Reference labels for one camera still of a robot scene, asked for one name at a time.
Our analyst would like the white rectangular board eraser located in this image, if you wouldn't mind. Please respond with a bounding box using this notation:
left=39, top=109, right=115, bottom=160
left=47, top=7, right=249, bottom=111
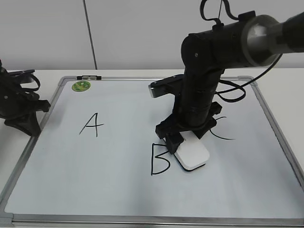
left=174, top=132, right=210, bottom=171

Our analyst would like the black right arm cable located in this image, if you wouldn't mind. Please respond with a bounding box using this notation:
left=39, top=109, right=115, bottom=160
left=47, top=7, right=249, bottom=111
left=199, top=0, right=285, bottom=103

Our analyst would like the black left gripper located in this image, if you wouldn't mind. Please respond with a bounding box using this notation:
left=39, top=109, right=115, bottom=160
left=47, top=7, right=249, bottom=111
left=0, top=66, right=50, bottom=136

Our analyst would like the black silver board clip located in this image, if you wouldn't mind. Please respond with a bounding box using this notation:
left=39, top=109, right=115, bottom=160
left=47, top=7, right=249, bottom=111
left=76, top=75, right=102, bottom=80

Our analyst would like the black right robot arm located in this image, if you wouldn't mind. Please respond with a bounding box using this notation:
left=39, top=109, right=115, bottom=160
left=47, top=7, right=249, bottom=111
left=149, top=11, right=304, bottom=154

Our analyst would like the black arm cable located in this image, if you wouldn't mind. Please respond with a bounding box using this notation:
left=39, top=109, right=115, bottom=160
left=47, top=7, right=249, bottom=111
left=199, top=0, right=285, bottom=103
left=6, top=69, right=41, bottom=92

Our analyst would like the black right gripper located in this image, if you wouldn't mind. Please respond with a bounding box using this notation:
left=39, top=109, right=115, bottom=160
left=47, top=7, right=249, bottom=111
left=155, top=92, right=222, bottom=154

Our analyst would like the white framed whiteboard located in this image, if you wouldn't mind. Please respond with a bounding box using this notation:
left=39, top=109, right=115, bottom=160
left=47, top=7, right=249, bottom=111
left=0, top=76, right=304, bottom=228

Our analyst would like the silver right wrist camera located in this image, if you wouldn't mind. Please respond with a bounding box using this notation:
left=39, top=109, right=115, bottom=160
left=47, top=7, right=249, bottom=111
left=148, top=74, right=184, bottom=98

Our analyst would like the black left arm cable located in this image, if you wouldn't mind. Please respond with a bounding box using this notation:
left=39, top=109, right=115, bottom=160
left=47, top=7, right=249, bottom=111
left=6, top=69, right=41, bottom=92

